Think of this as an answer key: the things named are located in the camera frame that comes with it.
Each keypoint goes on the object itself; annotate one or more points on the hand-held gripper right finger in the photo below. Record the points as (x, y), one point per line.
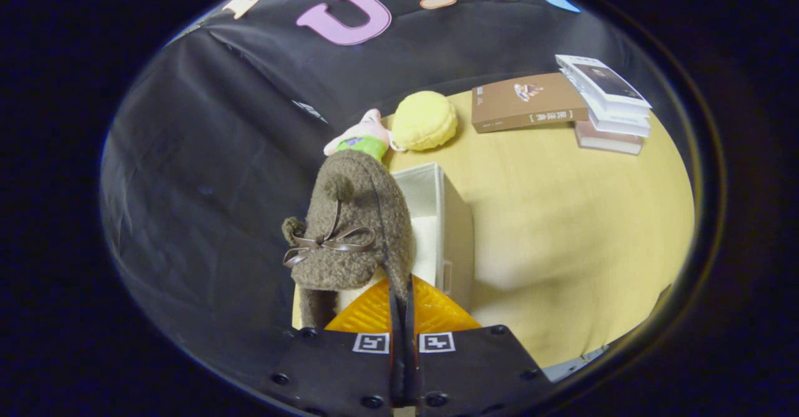
(480, 367)

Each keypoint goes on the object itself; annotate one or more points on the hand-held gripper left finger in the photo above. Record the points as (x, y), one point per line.
(337, 367)

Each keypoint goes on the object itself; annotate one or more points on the cream fabric storage box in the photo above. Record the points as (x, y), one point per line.
(459, 236)

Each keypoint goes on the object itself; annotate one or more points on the brown fuzzy shoe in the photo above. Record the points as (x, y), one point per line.
(362, 198)

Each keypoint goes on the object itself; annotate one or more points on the black backdrop cloth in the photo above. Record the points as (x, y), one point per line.
(218, 186)

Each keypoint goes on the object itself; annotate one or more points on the pink and green plush toy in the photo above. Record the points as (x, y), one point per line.
(365, 139)

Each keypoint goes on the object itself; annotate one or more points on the yellow round plush cushion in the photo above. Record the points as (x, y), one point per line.
(424, 120)

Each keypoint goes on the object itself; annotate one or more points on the pale pink book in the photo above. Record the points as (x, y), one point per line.
(608, 143)

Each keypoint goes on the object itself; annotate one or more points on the brown book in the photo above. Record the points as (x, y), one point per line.
(527, 102)

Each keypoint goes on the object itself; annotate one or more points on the white book with dark picture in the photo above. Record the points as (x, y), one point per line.
(605, 83)

